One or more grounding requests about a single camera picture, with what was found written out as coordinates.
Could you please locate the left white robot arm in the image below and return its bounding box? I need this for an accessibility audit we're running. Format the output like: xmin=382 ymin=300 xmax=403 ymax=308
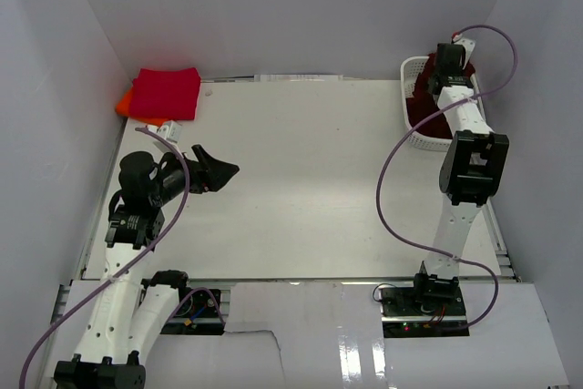
xmin=53 ymin=145 xmax=240 ymax=388

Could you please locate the dark red t-shirt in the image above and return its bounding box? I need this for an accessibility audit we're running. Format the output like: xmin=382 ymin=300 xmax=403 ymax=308
xmin=404 ymin=52 xmax=452 ymax=142

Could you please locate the folded orange t-shirt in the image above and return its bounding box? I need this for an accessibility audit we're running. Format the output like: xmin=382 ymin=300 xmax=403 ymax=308
xmin=114 ymin=87 xmax=168 ymax=128

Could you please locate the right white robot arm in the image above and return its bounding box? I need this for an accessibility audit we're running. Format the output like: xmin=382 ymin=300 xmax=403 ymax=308
xmin=411 ymin=43 xmax=509 ymax=315

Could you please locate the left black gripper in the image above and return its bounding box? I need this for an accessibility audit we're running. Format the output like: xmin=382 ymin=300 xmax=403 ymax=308
xmin=149 ymin=144 xmax=239 ymax=206

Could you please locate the white perforated plastic basket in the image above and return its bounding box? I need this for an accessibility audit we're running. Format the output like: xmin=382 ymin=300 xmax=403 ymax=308
xmin=400 ymin=53 xmax=493 ymax=152

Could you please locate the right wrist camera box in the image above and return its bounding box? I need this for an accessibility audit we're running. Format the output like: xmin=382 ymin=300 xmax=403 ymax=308
xmin=451 ymin=33 xmax=476 ymax=61

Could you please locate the folded crimson t-shirt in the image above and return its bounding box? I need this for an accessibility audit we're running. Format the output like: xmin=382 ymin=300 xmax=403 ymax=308
xmin=128 ymin=67 xmax=201 ymax=121

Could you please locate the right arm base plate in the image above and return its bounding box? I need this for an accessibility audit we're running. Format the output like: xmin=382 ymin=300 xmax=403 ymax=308
xmin=372 ymin=283 xmax=469 ymax=339

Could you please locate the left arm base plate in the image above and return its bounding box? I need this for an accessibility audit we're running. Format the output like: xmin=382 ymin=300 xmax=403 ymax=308
xmin=161 ymin=291 xmax=224 ymax=336

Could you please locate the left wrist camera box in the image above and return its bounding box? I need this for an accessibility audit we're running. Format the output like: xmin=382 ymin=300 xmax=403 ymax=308
xmin=146 ymin=120 xmax=182 ymax=144

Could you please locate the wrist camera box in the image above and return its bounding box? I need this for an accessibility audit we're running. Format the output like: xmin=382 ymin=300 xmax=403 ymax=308
xmin=146 ymin=120 xmax=182 ymax=144
xmin=451 ymin=33 xmax=476 ymax=61

